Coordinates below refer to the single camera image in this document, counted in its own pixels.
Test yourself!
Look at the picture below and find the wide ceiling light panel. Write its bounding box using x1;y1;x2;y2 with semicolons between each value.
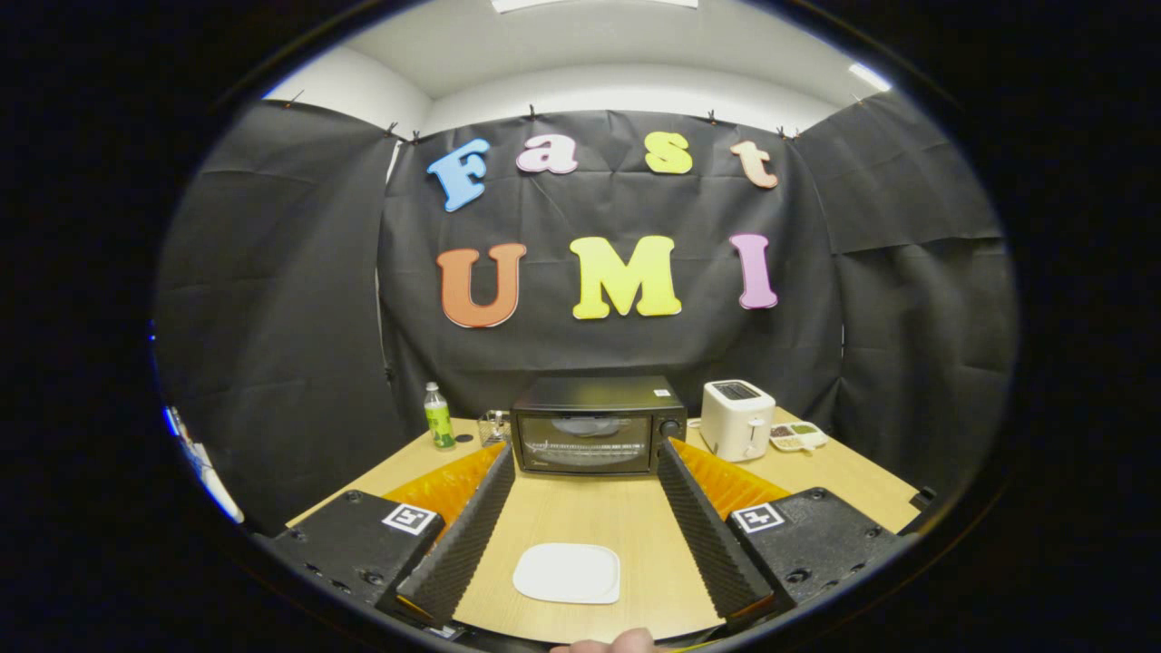
492;0;699;14

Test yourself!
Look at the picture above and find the white pop-up toaster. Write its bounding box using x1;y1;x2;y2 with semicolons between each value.
699;379;777;463

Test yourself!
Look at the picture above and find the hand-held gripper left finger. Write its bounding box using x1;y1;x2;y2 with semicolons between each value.
263;441;516;629

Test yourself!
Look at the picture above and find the divided white snack dish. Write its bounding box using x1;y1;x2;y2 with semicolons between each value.
769;421;829;453

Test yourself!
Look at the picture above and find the green label plastic bottle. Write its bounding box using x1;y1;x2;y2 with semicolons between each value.
424;382;457;452

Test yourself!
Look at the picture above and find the black toaster oven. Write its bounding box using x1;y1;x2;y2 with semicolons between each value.
510;376;688;477

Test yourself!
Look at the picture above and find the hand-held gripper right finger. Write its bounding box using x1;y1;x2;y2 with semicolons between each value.
657;438;908;627

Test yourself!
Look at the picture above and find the white square plate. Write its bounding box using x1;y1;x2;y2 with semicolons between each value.
512;542;621;606

